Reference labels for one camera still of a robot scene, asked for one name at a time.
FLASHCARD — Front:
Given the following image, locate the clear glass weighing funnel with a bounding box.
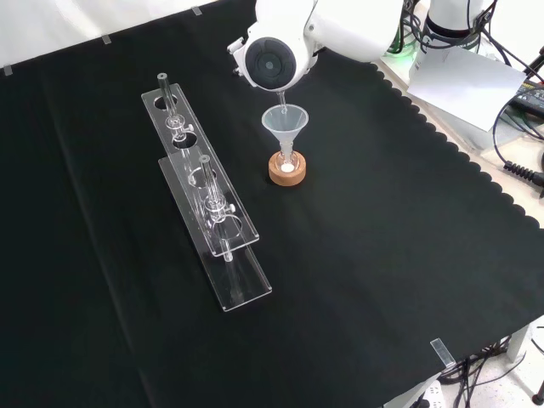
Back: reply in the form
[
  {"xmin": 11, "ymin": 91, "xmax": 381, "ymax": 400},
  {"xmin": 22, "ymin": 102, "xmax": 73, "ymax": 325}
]
[{"xmin": 274, "ymin": 88, "xmax": 291, "ymax": 116}]

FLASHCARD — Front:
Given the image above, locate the black bench cloth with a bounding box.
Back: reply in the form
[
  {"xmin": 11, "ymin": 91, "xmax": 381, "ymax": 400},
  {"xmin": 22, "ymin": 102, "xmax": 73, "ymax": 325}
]
[{"xmin": 0, "ymin": 0, "xmax": 544, "ymax": 408}]

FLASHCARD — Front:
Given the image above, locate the clear round-bottom flask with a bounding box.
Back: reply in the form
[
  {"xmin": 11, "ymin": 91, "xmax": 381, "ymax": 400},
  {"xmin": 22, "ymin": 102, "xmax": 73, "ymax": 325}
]
[{"xmin": 274, "ymin": 144, "xmax": 299, "ymax": 174}]

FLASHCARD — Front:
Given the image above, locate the clear acrylic funnel stand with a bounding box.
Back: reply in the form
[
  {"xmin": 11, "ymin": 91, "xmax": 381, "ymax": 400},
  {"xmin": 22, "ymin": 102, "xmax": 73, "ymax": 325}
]
[{"xmin": 140, "ymin": 72, "xmax": 274, "ymax": 314}]

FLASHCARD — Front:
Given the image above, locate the translucent plastic funnel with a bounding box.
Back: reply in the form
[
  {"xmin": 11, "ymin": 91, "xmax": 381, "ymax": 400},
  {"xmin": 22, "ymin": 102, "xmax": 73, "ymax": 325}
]
[{"xmin": 261, "ymin": 105, "xmax": 310, "ymax": 162}]

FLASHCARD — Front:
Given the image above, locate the white table leg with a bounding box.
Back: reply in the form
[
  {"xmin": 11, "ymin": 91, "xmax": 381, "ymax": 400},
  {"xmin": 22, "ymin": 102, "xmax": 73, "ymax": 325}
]
[{"xmin": 504, "ymin": 324, "xmax": 533, "ymax": 363}]

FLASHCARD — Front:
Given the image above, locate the black cable with ribbed plug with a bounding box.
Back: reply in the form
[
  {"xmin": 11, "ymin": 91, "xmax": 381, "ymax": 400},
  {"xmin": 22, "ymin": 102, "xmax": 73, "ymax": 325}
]
[{"xmin": 491, "ymin": 96, "xmax": 544, "ymax": 189}]

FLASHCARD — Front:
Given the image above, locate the pale board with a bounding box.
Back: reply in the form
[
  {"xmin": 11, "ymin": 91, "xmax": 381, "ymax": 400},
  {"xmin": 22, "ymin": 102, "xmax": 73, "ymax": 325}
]
[{"xmin": 406, "ymin": 42, "xmax": 529, "ymax": 133}]

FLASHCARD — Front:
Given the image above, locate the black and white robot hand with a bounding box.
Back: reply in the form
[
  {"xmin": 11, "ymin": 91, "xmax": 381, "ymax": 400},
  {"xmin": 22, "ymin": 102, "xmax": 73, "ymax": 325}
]
[{"xmin": 226, "ymin": 37, "xmax": 249, "ymax": 78}]

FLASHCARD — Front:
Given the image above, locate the black power adapter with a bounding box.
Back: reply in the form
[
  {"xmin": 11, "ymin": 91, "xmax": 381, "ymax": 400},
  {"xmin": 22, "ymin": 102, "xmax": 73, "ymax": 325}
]
[{"xmin": 508, "ymin": 79, "xmax": 544, "ymax": 116}]

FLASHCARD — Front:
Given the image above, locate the white power strip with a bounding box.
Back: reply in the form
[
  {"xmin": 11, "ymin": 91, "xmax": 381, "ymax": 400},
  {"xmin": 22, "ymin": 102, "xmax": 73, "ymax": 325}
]
[{"xmin": 409, "ymin": 379, "xmax": 445, "ymax": 408}]

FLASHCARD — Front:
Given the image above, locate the black tripod leg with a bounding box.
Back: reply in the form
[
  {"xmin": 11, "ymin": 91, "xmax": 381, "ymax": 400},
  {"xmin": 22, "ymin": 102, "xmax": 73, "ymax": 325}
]
[{"xmin": 524, "ymin": 44, "xmax": 544, "ymax": 82}]

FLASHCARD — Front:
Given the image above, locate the cork ring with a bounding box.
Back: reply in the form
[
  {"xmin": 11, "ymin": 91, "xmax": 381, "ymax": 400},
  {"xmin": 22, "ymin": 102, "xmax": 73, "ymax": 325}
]
[{"xmin": 268, "ymin": 151, "xmax": 308, "ymax": 186}]

